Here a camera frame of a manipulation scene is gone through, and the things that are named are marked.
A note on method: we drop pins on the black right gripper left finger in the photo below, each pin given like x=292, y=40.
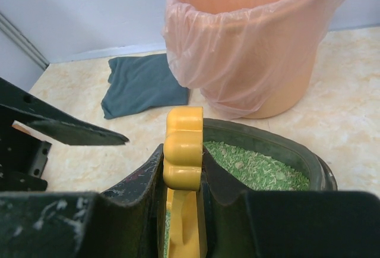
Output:
x=89, y=225

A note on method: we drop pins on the dark green litter box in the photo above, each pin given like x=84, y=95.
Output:
x=237, y=159

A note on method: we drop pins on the yellow plastic litter scoop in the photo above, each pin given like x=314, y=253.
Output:
x=182, y=169

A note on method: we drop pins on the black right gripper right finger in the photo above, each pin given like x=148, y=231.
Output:
x=282, y=225

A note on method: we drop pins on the orange trash bin with bag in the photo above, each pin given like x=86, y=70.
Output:
x=248, y=58

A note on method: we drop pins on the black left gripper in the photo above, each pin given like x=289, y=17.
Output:
x=24, y=157

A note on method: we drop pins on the aluminium frame post left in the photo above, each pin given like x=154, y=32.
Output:
x=23, y=43

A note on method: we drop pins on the dark teal folded cloth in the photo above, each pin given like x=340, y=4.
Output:
x=140, y=83

